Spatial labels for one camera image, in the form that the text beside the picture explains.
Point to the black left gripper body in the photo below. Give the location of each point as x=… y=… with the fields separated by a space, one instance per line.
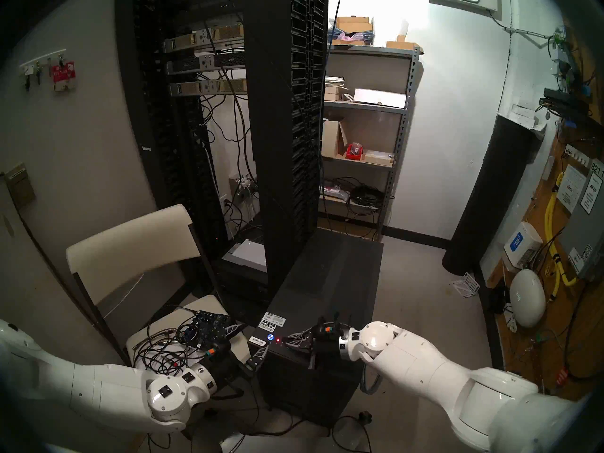
x=231 y=369

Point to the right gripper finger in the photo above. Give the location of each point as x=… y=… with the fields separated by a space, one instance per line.
x=300 y=345
x=303 y=336

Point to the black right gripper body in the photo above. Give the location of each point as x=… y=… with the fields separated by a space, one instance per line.
x=328 y=349

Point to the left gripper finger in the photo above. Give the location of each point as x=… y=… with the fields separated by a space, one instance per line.
x=236 y=331
x=259 y=358

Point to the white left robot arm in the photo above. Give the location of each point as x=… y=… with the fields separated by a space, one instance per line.
x=94 y=390

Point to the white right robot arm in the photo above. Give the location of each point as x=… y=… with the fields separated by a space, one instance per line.
x=448 y=390

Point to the black workstation tower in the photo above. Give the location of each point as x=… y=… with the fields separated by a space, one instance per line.
x=330 y=277

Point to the black circuit board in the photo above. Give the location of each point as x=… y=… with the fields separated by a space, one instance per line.
x=207 y=324

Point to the white flat rack device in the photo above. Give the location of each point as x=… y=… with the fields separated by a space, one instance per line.
x=246 y=254

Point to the cream folding chair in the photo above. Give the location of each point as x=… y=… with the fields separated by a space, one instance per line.
x=127 y=244

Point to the small red box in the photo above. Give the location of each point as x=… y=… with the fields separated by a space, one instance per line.
x=354 y=152

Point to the tan flat box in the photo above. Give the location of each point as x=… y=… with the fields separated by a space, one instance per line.
x=377 y=157

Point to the open cardboard box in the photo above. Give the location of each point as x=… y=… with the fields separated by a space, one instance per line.
x=331 y=140

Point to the white oval router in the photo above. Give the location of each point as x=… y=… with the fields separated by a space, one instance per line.
x=527 y=298

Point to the black server rack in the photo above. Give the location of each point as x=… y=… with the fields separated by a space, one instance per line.
x=283 y=126

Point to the white box blue label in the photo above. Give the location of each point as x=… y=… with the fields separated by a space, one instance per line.
x=522 y=243

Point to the tall black cylinder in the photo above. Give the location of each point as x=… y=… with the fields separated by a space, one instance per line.
x=488 y=192

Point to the grey metal shelf unit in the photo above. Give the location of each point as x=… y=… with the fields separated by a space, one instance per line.
x=410 y=126

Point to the gold-fronted rack server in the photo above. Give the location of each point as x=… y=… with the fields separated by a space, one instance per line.
x=207 y=87
x=203 y=37

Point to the white flat box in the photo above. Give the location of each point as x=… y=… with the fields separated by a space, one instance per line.
x=380 y=98

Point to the dark Dell rack server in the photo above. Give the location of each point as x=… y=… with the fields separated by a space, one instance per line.
x=198 y=64

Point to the white paper notice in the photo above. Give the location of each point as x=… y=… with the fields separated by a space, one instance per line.
x=571 y=188

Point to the small white box stack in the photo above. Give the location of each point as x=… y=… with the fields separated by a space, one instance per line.
x=527 y=118

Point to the red key tag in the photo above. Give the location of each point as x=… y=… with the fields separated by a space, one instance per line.
x=63 y=77

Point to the small cardboard box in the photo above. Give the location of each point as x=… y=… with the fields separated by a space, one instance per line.
x=402 y=45

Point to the large cardboard box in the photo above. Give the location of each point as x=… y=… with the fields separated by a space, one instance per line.
x=354 y=25

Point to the white patch block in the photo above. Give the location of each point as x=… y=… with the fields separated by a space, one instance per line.
x=576 y=155

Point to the white key hook rack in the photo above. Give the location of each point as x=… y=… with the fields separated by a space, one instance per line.
x=33 y=67

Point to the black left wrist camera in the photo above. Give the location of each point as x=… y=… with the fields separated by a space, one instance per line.
x=222 y=350

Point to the wall outlet box with plugs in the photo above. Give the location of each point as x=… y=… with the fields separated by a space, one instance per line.
x=243 y=187

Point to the white folding bracket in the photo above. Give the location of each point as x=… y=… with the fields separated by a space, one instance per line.
x=465 y=285

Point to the beige wall plate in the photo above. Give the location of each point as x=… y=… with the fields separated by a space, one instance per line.
x=19 y=184

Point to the grey telecom wall box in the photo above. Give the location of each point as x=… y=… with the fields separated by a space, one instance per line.
x=585 y=230

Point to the black wall router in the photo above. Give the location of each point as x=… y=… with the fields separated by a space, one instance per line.
x=565 y=104

